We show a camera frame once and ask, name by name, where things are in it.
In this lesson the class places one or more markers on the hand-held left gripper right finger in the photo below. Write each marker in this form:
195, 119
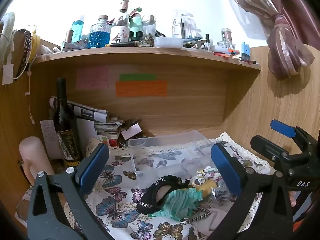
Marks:
225, 170

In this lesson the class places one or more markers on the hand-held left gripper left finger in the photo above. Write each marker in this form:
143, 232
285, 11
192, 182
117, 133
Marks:
96, 162

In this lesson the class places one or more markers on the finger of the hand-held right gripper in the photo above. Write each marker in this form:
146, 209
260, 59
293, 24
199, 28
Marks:
267, 146
282, 128

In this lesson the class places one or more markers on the yellow soft hair accessory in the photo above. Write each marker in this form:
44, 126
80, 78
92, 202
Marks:
206, 187

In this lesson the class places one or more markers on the teal pleated scrunchie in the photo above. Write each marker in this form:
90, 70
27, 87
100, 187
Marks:
180, 202

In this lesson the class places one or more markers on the clear plastic storage box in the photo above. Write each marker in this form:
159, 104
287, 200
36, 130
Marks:
170, 150

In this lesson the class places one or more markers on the person's right hand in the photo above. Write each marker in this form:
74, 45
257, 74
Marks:
292, 198

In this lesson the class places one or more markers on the floral fabric scrunchie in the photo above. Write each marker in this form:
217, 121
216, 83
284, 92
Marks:
207, 173

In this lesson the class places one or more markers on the dark sheer scrunchie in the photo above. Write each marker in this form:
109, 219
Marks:
222, 192

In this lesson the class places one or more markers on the stack of books and papers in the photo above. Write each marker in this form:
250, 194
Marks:
108, 130

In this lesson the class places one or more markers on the dark wine bottle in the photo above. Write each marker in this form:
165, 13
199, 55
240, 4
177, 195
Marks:
65, 130

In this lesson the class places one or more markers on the butterfly printed cloth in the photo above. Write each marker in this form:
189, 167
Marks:
120, 205

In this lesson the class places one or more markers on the white handwritten note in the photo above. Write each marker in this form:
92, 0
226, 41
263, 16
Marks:
48, 135

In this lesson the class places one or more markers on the rolled newspaper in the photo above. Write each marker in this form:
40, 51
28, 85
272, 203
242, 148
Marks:
80, 109

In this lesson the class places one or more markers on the pale pink cylinder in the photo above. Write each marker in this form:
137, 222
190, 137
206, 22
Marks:
35, 155

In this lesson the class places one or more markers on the pink sticky note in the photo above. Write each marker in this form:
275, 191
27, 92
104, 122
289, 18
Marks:
92, 77

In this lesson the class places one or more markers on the wooden shelf unit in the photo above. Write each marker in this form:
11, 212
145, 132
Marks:
175, 100

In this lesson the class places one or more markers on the orange sticky note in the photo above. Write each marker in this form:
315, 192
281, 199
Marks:
141, 88

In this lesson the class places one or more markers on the green sticky note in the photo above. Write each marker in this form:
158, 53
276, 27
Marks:
137, 77

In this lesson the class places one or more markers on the mauve striped curtain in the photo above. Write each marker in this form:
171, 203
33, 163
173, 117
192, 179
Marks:
280, 25

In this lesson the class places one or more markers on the glass bottle with metallic cap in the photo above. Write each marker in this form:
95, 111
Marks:
226, 38

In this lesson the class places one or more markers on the black pen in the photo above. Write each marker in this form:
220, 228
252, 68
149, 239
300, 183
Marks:
122, 44

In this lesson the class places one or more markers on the white paper tag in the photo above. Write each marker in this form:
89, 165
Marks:
8, 73

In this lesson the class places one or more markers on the round glass bottle blue beads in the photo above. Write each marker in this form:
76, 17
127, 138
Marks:
99, 33

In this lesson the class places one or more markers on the black lace ribbon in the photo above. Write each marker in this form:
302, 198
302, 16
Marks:
23, 52

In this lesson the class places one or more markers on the tall blue liquid bottle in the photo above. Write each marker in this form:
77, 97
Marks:
77, 31

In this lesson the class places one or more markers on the tall bottle with illustrated label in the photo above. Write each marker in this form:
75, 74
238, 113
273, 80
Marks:
120, 27

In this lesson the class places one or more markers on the clear lidded plastic container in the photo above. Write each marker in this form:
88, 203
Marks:
168, 42

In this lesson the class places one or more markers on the clear acrylic organizer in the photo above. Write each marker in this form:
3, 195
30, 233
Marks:
182, 25

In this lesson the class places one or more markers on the glass jar with metal lid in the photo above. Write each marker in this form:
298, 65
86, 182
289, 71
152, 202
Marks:
149, 26

